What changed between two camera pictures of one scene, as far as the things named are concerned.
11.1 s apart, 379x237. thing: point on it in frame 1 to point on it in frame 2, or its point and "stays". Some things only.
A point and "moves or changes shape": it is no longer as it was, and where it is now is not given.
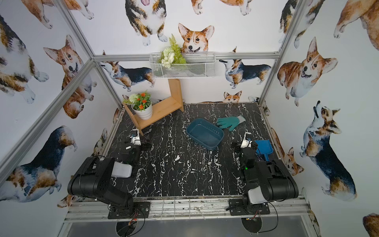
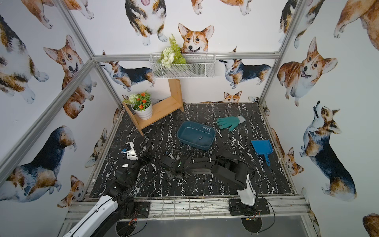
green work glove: [232, 122] stays
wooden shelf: [173, 102] stays
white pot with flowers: [141, 105] stays
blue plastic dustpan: [264, 147] stays
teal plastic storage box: [205, 133] moves or changes shape
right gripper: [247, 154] to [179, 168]
